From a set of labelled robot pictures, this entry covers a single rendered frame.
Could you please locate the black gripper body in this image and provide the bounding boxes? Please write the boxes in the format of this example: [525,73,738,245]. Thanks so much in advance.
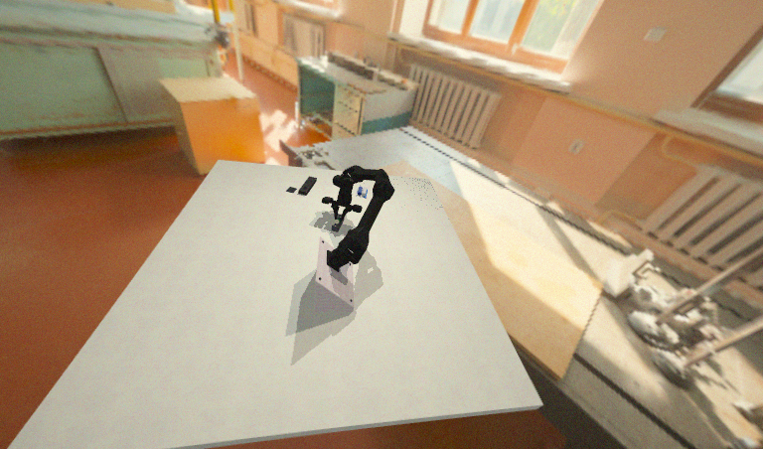
[322,189,363,213]

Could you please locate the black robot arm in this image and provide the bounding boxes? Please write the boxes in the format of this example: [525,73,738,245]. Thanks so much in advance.
[327,165,394,272]

